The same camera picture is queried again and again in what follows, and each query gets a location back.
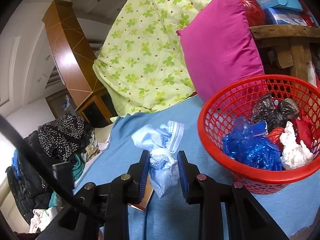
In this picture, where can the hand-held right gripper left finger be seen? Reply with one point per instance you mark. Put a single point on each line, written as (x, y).
(144, 177)

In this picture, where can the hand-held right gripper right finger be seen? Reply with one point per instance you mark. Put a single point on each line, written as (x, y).
(182, 177)

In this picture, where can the light blue face mask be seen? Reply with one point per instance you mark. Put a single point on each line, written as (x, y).
(162, 170)

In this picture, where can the blue plastic bag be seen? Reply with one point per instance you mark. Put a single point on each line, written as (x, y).
(250, 150)

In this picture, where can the red plastic mesh basket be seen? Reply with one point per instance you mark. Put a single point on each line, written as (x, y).
(262, 180)

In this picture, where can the red plastic bag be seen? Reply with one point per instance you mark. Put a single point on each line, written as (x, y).
(275, 135)
(306, 132)

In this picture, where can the black plastic bag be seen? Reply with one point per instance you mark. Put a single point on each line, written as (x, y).
(272, 112)

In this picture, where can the white plastic bag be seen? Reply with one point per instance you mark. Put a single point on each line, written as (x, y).
(292, 150)

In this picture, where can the teal garment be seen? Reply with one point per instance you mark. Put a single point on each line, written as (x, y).
(77, 167)

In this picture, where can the beige patterned cloth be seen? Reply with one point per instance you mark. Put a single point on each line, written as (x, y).
(91, 151)

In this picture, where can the black white-dotted garment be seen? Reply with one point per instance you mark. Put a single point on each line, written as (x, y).
(60, 135)

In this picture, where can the blue blanket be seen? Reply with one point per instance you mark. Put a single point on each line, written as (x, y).
(170, 220)

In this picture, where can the blue garment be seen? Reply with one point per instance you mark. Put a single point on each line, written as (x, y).
(15, 165)

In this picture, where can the brown woven blind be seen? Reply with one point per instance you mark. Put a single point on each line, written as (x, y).
(53, 102)

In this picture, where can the green clover print quilt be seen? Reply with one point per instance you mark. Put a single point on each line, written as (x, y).
(150, 55)

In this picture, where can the brown wooden cabinet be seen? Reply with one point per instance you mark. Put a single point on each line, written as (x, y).
(70, 50)

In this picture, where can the magenta pillow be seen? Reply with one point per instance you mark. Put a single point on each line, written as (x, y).
(220, 50)

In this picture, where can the rough wooden table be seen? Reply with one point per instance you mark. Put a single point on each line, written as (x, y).
(287, 42)

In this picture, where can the shiny red bag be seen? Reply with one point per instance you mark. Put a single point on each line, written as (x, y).
(251, 7)

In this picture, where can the white and blue packet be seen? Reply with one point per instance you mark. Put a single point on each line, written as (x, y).
(282, 16)

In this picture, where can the red gift box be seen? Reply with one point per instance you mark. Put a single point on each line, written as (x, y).
(311, 17)

